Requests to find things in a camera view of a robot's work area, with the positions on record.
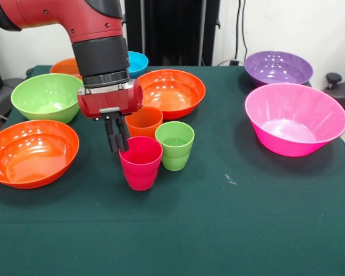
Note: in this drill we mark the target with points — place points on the small deep orange bowl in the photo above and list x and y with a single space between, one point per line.
66 67

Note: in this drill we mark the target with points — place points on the crimson red cup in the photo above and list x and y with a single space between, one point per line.
141 166

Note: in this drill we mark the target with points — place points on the black round knob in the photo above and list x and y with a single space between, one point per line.
333 77

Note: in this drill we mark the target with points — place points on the small blue bowl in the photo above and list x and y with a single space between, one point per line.
138 63

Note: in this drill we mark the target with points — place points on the orange cup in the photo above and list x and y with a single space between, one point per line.
145 123

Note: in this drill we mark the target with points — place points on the dark green tablecloth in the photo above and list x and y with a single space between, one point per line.
172 230

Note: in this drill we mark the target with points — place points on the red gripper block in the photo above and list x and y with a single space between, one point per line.
112 102

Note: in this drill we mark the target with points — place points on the green bowl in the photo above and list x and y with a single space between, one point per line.
46 100

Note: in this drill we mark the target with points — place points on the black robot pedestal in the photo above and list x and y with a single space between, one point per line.
166 28

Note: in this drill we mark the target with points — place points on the green cup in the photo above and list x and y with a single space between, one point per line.
175 152

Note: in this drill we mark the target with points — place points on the purple bowl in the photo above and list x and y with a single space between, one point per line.
279 69

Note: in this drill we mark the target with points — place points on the wide orange bowl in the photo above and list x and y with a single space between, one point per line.
175 92
31 158

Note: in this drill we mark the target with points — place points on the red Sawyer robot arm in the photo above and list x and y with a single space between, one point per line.
97 43

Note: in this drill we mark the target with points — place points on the large pink bowl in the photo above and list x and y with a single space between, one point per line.
296 138

